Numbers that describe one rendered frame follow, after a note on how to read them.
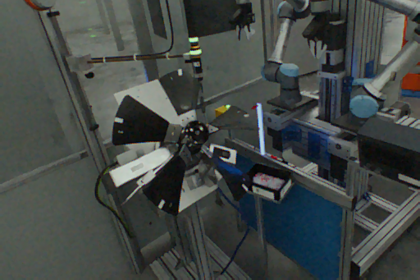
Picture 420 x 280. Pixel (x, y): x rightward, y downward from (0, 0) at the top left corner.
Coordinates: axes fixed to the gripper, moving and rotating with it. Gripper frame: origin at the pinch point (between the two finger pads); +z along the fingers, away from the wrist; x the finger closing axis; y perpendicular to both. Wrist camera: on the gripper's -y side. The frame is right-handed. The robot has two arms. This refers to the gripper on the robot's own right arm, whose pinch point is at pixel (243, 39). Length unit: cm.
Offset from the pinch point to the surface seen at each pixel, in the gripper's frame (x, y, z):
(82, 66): 21, -87, -5
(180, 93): -11, -54, 13
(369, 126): -84, -16, 24
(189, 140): -32, -65, 27
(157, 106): 9, -59, 23
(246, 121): -31, -31, 32
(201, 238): -17, -62, 100
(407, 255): -87, 49, 148
